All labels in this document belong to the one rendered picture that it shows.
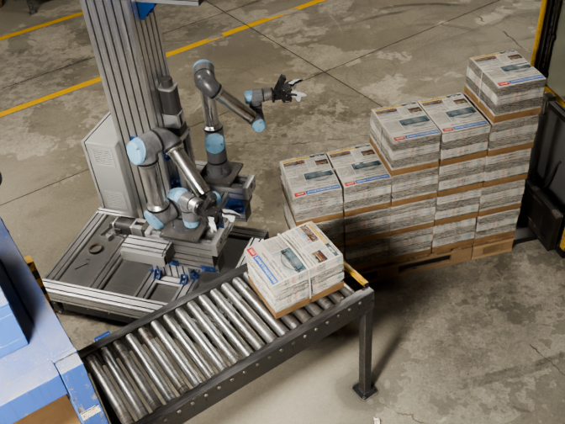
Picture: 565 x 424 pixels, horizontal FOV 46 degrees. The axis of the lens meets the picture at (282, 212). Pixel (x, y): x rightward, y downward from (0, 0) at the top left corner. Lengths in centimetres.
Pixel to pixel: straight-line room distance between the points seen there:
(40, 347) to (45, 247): 287
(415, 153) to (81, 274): 222
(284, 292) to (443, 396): 125
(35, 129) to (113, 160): 283
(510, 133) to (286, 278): 170
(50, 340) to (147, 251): 151
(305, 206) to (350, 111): 234
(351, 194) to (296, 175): 34
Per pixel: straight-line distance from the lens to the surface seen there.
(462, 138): 392
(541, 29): 447
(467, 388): 394
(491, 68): 402
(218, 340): 311
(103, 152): 372
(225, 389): 302
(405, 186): 396
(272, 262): 307
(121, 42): 335
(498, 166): 417
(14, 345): 229
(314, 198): 378
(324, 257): 308
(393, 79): 650
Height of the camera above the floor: 318
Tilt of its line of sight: 40 degrees down
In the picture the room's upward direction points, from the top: 5 degrees counter-clockwise
